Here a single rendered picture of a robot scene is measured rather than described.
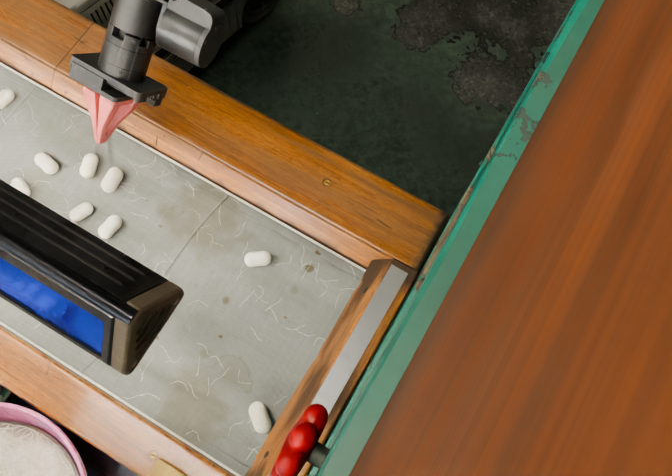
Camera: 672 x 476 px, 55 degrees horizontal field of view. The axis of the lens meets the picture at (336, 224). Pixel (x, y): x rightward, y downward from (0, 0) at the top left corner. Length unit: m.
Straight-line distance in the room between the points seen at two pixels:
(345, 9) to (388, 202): 1.17
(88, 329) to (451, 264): 0.31
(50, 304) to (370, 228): 0.45
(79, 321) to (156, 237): 0.38
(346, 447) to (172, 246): 0.62
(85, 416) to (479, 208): 0.62
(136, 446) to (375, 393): 0.56
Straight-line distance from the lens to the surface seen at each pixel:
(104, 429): 0.84
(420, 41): 1.92
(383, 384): 0.30
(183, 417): 0.85
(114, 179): 0.92
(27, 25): 1.08
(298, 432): 0.31
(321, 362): 0.75
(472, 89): 1.87
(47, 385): 0.87
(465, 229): 0.32
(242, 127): 0.91
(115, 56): 0.82
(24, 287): 0.55
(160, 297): 0.51
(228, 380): 0.84
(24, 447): 0.91
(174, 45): 0.79
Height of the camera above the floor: 1.57
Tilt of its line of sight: 71 degrees down
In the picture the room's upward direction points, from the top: 4 degrees clockwise
